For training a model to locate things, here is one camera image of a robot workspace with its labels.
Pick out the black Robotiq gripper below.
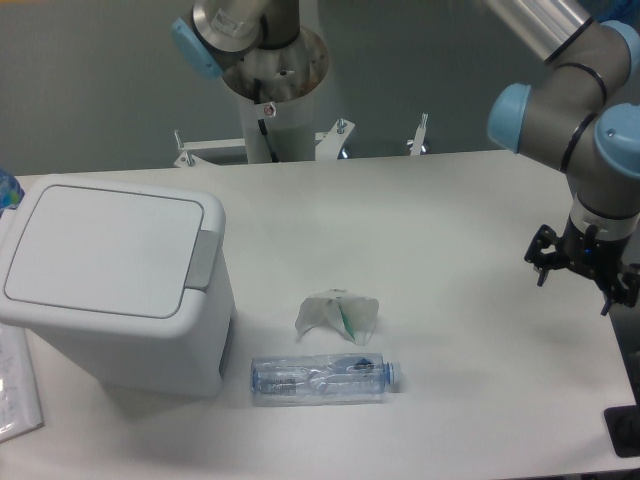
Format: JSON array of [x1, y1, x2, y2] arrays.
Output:
[[524, 212, 639, 315]]

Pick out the white plastic trash can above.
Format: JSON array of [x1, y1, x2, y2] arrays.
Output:
[[1, 175, 236, 397]]

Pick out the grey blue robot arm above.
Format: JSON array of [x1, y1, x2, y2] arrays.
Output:
[[171, 1, 639, 307]]

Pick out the black device at table edge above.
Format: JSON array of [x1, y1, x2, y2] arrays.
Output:
[[604, 405, 639, 458]]

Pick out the crumpled clear plastic wrapper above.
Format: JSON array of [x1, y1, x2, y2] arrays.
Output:
[[295, 289, 379, 346]]

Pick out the clear plastic water bottle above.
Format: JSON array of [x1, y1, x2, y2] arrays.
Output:
[[250, 353, 403, 407]]

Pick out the blue bottle at left edge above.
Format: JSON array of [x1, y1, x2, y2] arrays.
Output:
[[0, 168, 25, 212]]

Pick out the white paper notepad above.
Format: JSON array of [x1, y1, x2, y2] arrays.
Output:
[[1, 324, 44, 443]]

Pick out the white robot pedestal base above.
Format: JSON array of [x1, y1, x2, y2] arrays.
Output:
[[171, 18, 355, 164]]

